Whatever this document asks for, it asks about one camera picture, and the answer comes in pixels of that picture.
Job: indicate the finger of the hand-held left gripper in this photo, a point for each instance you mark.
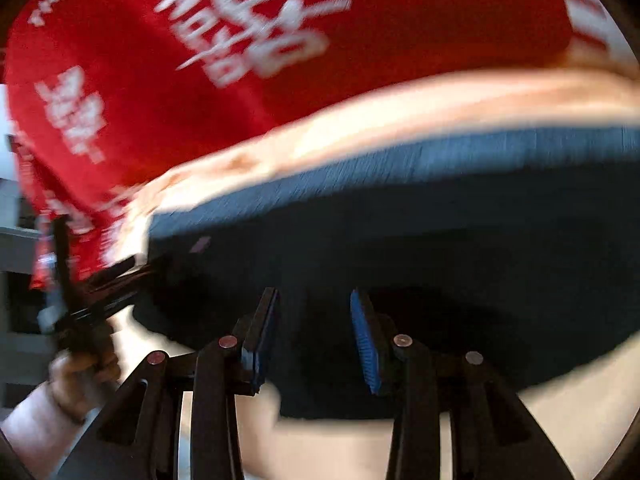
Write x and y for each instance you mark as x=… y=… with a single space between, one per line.
x=122 y=271
x=112 y=301

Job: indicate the person's left hand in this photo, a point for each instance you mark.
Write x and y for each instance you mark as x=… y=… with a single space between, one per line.
x=75 y=377

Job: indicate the grey furniture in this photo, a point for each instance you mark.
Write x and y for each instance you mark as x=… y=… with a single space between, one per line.
x=15 y=245

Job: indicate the peach satin cushion cover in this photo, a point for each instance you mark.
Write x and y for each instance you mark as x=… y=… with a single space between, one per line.
x=400 y=105

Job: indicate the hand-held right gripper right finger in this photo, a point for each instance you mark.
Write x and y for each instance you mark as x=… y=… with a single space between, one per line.
x=366 y=345

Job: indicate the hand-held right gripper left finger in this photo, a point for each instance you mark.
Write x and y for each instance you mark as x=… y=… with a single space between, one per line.
x=261 y=345

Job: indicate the person's left forearm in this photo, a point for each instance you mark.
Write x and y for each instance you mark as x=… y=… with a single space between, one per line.
x=35 y=425

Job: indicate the black pants with patterned waistband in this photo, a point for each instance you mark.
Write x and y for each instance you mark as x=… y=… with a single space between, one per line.
x=400 y=260

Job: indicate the red printed blanket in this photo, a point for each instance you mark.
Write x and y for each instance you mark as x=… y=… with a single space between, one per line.
x=150 y=85

